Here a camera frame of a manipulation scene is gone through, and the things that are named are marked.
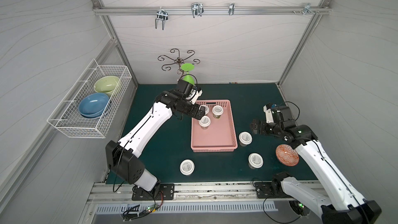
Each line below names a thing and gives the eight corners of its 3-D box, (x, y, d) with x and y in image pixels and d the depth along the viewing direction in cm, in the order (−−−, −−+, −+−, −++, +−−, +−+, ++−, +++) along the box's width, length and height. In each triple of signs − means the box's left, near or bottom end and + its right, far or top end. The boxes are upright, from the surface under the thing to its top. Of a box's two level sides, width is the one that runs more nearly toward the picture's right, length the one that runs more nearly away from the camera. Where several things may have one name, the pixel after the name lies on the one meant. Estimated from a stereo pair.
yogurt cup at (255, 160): (247, 170, 81) (250, 167, 76) (245, 157, 86) (248, 152, 80) (261, 170, 81) (265, 167, 76) (257, 157, 86) (261, 152, 80)
